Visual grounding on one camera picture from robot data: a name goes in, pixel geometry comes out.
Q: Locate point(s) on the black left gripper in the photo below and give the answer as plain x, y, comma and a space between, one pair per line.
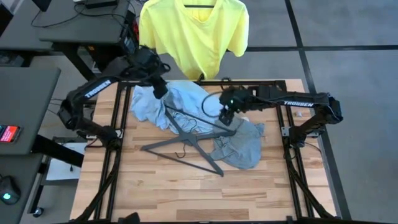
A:
146, 62

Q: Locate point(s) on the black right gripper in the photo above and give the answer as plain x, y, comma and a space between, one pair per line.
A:
234, 98

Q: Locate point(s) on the light blue patterned shirt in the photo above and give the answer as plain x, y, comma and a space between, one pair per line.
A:
183, 99

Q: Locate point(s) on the grey t-shirt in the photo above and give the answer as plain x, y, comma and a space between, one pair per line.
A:
239, 146

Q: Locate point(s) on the yellow t-shirt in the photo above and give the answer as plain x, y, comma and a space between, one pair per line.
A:
192, 37

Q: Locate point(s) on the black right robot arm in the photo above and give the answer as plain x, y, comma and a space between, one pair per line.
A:
298, 102

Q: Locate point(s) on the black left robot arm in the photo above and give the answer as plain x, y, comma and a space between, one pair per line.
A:
93, 88

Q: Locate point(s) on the black computer tower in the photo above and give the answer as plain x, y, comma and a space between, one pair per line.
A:
112, 53

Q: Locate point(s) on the dark grey desk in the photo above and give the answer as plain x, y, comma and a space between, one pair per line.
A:
18, 168
84, 28
18, 34
25, 105

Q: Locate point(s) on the black flat device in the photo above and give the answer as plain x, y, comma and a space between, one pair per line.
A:
101, 3

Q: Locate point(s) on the white paper sheet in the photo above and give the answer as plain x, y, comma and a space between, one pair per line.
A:
62, 168

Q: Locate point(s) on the phone with red screen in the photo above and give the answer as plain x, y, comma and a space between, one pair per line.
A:
9, 133

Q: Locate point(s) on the black caster wheel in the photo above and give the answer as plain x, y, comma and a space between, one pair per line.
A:
38, 212

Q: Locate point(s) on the black computer mouse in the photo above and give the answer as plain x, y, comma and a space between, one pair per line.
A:
8, 189

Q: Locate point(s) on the silver mounting bracket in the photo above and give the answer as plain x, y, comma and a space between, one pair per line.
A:
286, 131

